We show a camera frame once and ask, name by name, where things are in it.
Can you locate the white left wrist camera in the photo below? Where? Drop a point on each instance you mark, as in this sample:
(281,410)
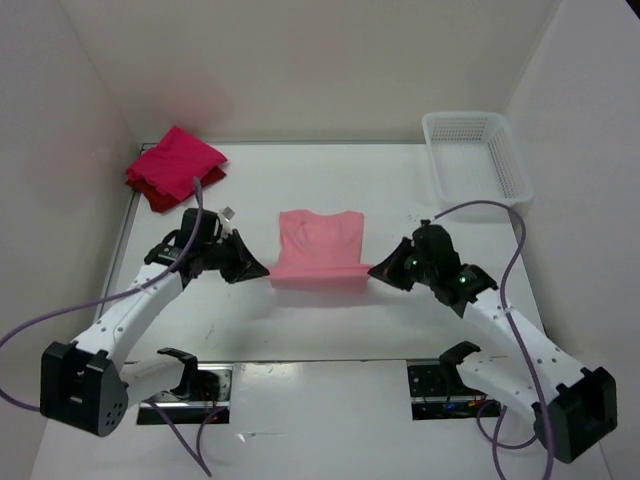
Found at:
(225,215)

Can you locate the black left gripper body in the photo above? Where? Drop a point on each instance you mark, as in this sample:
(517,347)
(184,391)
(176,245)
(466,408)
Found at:
(216,253)

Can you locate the white plastic basket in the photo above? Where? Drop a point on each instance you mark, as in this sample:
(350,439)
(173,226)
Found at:
(475,159)

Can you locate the light pink t shirt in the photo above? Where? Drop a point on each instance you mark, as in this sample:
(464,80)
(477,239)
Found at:
(320,253)

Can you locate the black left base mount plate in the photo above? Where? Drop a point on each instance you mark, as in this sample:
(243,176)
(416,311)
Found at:
(210,397)

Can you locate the magenta t shirt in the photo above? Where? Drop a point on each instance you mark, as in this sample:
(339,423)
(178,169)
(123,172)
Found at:
(177,158)

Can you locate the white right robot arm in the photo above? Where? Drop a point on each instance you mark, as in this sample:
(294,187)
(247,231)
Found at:
(570,407)

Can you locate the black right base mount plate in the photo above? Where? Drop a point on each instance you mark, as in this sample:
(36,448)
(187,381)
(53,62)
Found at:
(432,399)

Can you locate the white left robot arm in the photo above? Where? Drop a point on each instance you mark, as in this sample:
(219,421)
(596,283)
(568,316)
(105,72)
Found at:
(88,383)

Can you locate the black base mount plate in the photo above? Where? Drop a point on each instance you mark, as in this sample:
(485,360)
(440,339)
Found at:
(210,397)
(432,399)

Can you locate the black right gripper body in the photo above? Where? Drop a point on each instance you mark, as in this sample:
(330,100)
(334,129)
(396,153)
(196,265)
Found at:
(423,270)

